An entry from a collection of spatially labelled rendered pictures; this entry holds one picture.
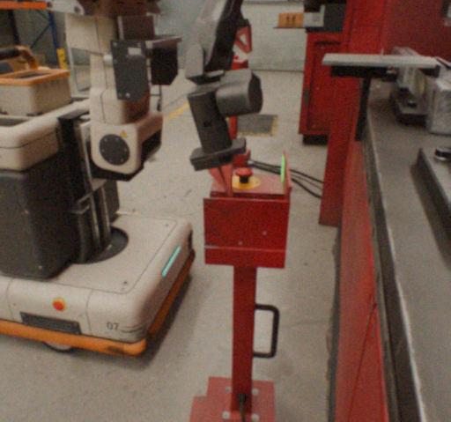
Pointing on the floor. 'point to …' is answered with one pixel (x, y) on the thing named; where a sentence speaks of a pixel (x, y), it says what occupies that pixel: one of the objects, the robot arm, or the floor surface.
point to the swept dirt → (329, 336)
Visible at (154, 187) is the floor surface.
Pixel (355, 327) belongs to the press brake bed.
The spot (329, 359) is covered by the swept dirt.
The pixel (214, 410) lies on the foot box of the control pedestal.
